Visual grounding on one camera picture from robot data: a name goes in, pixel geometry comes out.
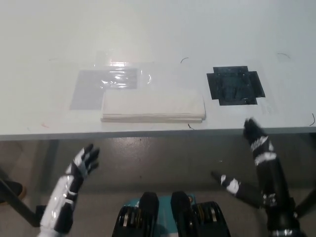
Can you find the black ribbed robot body block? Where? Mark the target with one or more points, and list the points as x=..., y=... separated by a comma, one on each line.
x=192, y=217
x=138, y=217

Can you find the clear plastic bag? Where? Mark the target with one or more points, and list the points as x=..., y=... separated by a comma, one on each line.
x=85, y=95

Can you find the black shoe brown sole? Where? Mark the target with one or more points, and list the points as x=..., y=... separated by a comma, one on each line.
x=14, y=188

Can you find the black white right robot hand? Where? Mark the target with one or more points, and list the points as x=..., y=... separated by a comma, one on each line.
x=271, y=177

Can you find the black stand bar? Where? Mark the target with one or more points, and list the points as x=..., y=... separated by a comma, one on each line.
x=17, y=202

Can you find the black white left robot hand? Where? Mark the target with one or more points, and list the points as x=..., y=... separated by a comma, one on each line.
x=75, y=170

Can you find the white napkin stack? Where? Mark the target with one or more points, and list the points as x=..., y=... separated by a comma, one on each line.
x=153, y=106

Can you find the black tape patch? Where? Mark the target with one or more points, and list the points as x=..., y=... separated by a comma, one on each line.
x=234, y=85

